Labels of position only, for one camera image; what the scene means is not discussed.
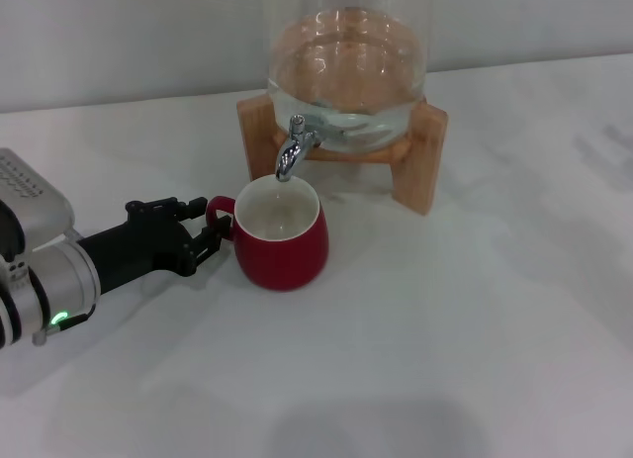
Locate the wooden dispenser stand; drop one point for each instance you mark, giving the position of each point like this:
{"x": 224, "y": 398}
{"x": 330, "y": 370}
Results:
{"x": 420, "y": 161}

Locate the chrome faucet tap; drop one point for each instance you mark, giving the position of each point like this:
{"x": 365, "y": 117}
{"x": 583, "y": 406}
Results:
{"x": 291, "y": 154}

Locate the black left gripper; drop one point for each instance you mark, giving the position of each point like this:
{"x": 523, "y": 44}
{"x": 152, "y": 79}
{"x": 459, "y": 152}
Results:
{"x": 138, "y": 245}

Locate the glass water dispenser jar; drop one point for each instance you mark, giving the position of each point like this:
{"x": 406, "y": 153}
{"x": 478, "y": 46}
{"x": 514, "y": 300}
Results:
{"x": 346, "y": 57}

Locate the red ceramic cup white inside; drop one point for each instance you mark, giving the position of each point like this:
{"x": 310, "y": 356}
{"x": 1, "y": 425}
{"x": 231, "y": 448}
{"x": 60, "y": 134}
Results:
{"x": 287, "y": 250}

